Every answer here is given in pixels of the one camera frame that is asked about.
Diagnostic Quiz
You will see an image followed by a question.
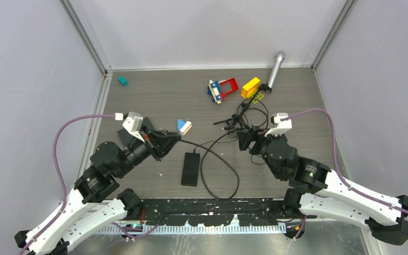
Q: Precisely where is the yellow toy brick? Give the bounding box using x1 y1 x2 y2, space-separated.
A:
241 77 261 99

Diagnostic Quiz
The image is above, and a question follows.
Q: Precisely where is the black network switch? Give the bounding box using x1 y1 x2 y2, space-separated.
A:
181 152 200 187

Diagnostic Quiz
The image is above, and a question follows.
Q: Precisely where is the lime green grid plate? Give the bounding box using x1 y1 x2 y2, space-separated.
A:
250 91 265 104

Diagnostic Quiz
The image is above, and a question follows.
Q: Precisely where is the silver microphone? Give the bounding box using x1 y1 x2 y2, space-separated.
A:
266 51 285 94

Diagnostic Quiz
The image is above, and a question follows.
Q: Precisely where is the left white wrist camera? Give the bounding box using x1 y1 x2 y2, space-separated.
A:
122 112 145 142

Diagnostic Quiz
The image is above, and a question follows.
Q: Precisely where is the red blue toy vehicle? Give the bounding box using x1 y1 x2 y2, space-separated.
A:
207 78 239 104

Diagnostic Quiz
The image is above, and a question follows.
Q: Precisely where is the blue white toy brick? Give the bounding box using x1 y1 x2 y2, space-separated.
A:
177 119 192 136

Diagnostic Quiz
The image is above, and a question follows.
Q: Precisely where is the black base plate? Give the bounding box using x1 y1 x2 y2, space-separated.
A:
134 198 300 227

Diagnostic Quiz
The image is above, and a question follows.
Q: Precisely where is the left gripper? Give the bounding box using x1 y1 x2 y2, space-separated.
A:
116 123 182 177

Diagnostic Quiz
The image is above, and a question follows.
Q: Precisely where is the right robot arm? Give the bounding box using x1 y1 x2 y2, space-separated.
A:
237 126 408 245

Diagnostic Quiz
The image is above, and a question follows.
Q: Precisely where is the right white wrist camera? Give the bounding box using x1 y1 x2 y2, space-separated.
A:
264 113 292 137

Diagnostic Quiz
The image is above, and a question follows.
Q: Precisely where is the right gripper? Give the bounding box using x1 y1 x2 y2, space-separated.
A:
236 125 282 178

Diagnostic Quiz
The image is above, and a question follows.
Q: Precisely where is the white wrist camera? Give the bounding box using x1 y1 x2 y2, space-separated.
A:
264 113 292 137
122 112 145 142

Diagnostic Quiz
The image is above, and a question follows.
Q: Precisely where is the black mini tripod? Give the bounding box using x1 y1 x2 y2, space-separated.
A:
213 99 253 132

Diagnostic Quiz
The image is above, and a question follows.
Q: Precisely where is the black power adapter cable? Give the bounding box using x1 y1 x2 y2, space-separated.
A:
194 130 266 165

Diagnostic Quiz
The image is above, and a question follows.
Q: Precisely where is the black microphone cable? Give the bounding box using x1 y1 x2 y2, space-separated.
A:
179 98 270 200

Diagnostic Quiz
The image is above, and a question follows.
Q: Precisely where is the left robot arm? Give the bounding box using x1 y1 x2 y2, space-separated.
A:
14 125 181 254

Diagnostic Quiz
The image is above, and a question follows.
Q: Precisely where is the teal block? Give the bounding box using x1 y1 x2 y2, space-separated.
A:
118 76 128 86

